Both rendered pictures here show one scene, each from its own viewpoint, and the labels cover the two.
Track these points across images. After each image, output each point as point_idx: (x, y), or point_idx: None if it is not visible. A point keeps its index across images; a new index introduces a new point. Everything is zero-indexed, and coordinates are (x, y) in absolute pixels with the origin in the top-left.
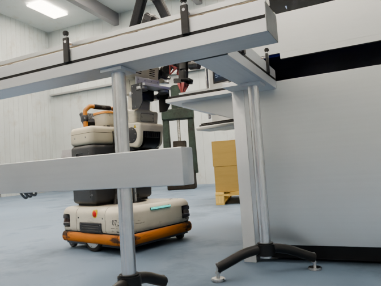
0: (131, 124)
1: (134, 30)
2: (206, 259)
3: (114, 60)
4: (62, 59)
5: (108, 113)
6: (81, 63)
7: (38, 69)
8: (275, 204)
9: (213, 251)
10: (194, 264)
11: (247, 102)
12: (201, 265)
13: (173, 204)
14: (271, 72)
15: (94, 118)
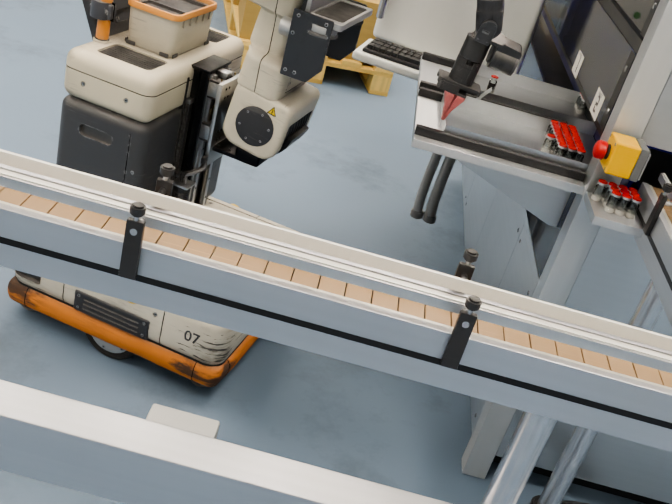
0: (261, 101)
1: (653, 367)
2: (385, 446)
3: (580, 418)
4: (434, 350)
5: (182, 22)
6: (489, 384)
7: (349, 335)
8: None
9: (379, 404)
10: (376, 472)
11: (604, 232)
12: (393, 483)
13: None
14: None
15: (133, 15)
